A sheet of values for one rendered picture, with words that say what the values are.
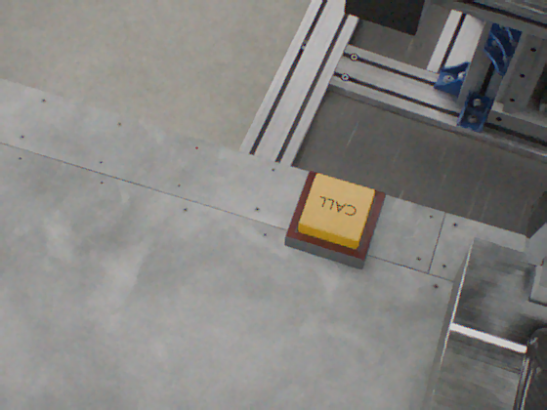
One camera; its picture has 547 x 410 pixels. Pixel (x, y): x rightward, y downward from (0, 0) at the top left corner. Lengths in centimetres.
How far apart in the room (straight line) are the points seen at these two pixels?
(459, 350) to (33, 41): 144
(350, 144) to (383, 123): 7
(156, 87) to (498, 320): 129
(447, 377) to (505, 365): 5
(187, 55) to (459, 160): 62
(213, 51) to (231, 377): 126
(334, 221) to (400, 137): 82
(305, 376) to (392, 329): 9
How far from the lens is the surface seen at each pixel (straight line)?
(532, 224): 91
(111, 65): 218
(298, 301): 105
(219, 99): 213
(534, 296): 97
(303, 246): 106
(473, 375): 95
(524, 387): 96
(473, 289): 97
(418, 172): 183
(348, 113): 187
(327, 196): 106
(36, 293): 106
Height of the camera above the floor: 175
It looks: 61 degrees down
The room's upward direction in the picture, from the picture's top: 5 degrees clockwise
